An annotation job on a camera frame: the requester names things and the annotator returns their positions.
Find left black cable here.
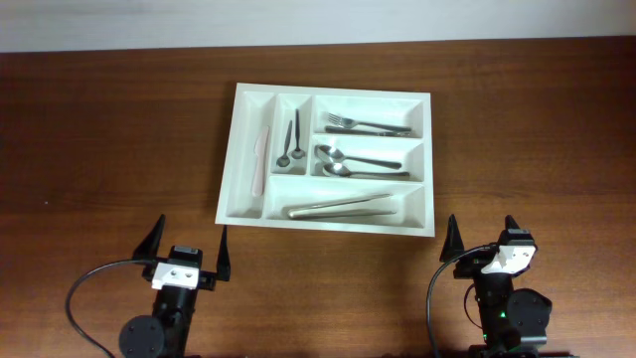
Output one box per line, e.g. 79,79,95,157
65,258,155,358

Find small teaspoon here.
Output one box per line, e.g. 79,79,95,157
276,121,293,168
291,109,305,160

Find metal fork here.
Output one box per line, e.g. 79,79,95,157
324,125,410,137
327,112,411,133

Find black cable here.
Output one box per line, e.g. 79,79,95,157
65,258,155,358
425,243,498,358

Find white plastic cutlery tray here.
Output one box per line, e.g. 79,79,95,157
216,84,435,237

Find metal tongs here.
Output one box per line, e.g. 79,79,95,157
281,194,398,221

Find large metal spoon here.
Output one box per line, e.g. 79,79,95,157
315,144,402,169
316,163,411,179

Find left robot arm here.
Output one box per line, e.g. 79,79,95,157
118,216,231,357

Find right black cable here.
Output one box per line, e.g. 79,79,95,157
425,243,498,358

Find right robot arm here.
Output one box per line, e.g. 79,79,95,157
440,215,553,358

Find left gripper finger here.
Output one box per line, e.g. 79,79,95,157
132,214,166,260
216,225,232,281

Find pink plastic knife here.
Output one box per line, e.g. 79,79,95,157
251,125,270,197

